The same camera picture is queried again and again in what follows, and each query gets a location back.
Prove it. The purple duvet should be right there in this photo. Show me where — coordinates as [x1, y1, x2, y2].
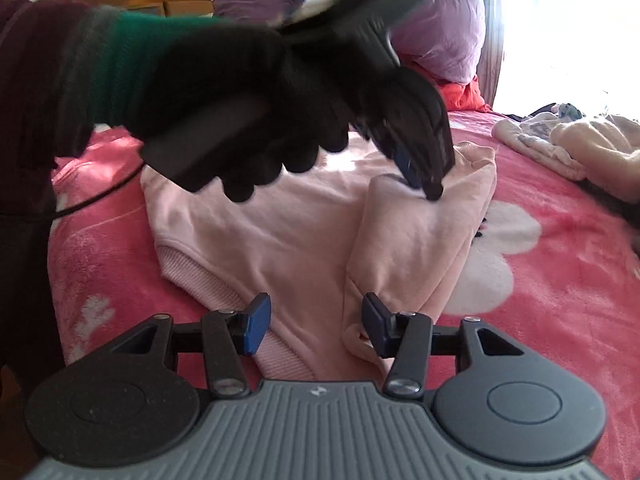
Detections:
[212, 0, 488, 86]

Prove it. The red quilt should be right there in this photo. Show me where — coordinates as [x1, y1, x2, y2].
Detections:
[437, 75, 493, 113]

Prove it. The black cable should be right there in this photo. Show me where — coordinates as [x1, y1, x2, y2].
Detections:
[49, 162, 147, 218]

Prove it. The patterned curtain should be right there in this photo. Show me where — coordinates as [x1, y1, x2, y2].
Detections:
[475, 0, 538, 108]

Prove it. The pink sweatshirt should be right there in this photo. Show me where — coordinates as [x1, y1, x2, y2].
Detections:
[140, 132, 498, 383]

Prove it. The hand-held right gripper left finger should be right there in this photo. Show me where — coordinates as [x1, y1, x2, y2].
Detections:
[100, 292, 273, 401]

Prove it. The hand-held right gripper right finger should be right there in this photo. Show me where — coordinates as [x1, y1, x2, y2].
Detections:
[361, 292, 526, 401]

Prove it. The person's left hand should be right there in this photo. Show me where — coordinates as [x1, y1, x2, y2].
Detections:
[135, 25, 351, 204]

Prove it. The black garment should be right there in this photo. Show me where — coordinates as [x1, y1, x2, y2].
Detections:
[515, 102, 558, 121]

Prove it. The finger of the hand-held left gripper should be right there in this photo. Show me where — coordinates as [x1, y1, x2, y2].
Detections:
[392, 145, 421, 188]
[415, 157, 457, 202]

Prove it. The white printed garment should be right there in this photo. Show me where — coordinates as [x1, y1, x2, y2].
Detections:
[492, 110, 588, 181]

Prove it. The beige fleece garment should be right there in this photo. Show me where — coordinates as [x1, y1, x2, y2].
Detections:
[550, 115, 640, 201]

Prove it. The pink floral blanket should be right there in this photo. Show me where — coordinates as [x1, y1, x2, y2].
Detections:
[47, 107, 640, 480]

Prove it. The bright window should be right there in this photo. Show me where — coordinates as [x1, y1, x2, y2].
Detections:
[500, 0, 640, 121]

